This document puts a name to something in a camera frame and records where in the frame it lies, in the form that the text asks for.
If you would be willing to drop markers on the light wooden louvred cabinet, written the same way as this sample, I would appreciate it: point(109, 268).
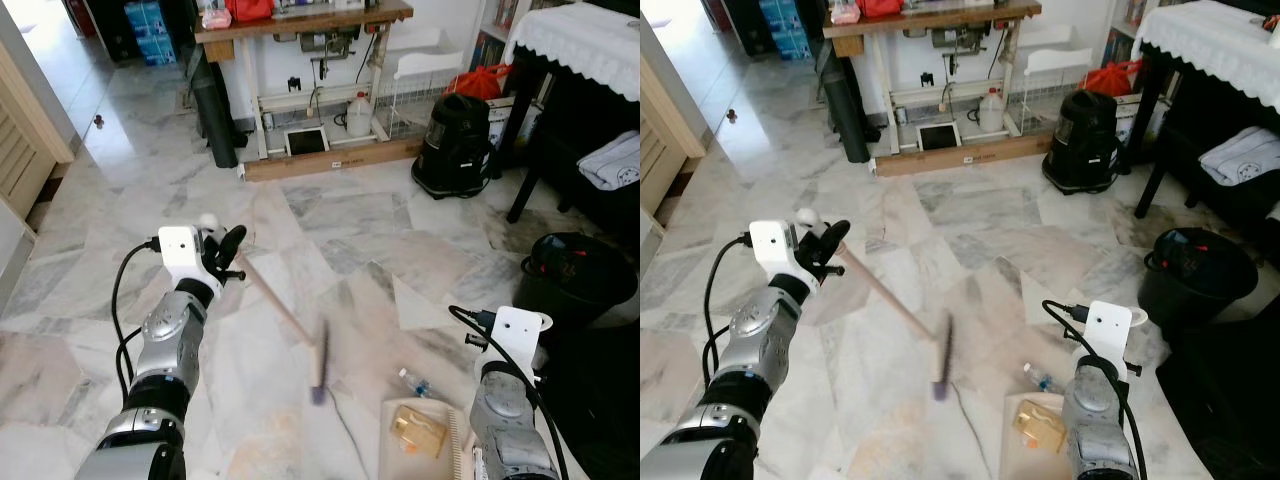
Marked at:
point(25, 150)
point(665, 150)

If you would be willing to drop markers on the red plastic bag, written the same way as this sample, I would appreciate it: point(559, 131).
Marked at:
point(1112, 78)
point(480, 82)

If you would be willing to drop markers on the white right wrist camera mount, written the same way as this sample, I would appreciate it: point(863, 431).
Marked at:
point(515, 340)
point(1108, 335)

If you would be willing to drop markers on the black wooden table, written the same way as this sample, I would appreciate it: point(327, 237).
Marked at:
point(580, 120)
point(1190, 120)

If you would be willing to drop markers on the black canister vacuum cleaner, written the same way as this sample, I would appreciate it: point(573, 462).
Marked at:
point(1085, 140)
point(455, 145)

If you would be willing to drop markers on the long brown cardboard box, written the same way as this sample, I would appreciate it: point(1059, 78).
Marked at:
point(330, 160)
point(960, 156)

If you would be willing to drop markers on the clear plastic bottle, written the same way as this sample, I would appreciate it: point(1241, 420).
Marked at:
point(415, 383)
point(1040, 377)

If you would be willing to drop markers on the black round waste bin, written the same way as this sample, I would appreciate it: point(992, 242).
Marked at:
point(575, 280)
point(1200, 275)

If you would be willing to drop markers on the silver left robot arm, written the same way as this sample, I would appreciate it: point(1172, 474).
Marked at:
point(750, 345)
point(165, 345)

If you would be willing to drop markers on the wooden sewing machine table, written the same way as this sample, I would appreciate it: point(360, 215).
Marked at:
point(300, 22)
point(930, 18)

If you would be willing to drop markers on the translucent plastic jug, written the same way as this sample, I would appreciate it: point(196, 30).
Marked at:
point(991, 113)
point(358, 118)

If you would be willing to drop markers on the pink plastic container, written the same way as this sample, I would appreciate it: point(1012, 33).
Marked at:
point(845, 12)
point(214, 17)

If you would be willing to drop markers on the white bookshelf with books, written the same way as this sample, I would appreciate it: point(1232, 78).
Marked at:
point(1122, 30)
point(492, 35)

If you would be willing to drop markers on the black floor mat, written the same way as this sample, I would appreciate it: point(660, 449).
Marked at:
point(1220, 400)

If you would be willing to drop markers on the blue stacked boxes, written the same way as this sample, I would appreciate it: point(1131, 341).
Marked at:
point(150, 30)
point(785, 28)

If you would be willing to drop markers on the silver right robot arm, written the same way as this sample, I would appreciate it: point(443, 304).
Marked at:
point(1095, 420)
point(510, 420)

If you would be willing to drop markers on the red cloth bag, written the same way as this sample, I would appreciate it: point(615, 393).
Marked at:
point(880, 6)
point(250, 8)

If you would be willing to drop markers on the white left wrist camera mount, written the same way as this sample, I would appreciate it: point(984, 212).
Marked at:
point(180, 255)
point(772, 250)

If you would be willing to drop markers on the white lace tablecloth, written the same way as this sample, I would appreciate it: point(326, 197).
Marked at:
point(580, 40)
point(1210, 40)

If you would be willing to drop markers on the folded grey cloth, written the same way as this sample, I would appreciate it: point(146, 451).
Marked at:
point(612, 162)
point(1245, 158)

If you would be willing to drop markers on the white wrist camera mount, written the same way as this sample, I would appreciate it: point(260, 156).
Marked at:
point(515, 340)
point(772, 250)
point(1108, 335)
point(180, 255)

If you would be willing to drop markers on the black rolled mat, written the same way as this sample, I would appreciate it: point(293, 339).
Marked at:
point(848, 110)
point(215, 115)

